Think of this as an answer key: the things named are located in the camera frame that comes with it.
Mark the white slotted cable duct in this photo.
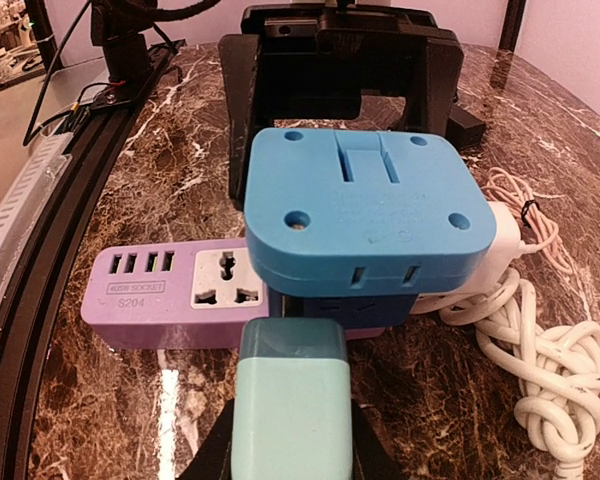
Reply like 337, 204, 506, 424
0, 132, 74, 281

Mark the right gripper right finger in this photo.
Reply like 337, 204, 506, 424
352, 400, 406, 480

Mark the white charger cube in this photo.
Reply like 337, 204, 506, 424
452, 201, 522, 295

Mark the small teal plug adapter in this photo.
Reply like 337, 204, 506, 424
231, 317, 353, 479

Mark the dark blue cube socket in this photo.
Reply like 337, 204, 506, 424
268, 290, 418, 331

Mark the black plug adapter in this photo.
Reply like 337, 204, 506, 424
445, 104, 486, 151

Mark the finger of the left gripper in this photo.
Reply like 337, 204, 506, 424
402, 27, 464, 136
218, 34, 261, 210

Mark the blue adapter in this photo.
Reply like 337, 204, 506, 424
244, 128, 496, 298

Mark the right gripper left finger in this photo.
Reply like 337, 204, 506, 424
177, 399, 234, 480

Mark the white cable of purple strip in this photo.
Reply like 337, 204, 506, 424
412, 267, 600, 480

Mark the purple power strip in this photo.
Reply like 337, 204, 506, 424
80, 237, 386, 352

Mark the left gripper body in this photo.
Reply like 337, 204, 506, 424
241, 4, 438, 133

